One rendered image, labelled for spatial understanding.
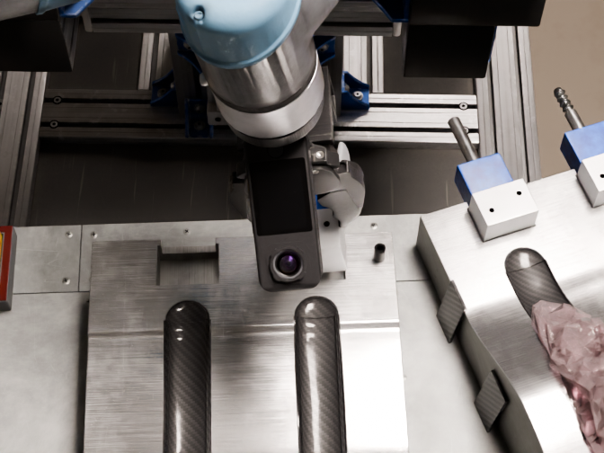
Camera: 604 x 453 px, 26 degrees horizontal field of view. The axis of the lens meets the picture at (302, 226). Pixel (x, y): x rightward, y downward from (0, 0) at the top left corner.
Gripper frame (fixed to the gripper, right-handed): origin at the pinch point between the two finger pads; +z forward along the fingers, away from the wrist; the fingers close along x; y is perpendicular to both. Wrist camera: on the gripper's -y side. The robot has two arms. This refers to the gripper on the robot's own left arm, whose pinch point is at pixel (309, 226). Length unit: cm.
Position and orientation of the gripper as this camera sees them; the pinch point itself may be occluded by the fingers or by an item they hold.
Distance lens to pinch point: 107.7
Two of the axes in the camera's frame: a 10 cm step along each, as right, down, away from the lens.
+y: -0.5, -9.3, 3.7
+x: -9.9, 0.9, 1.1
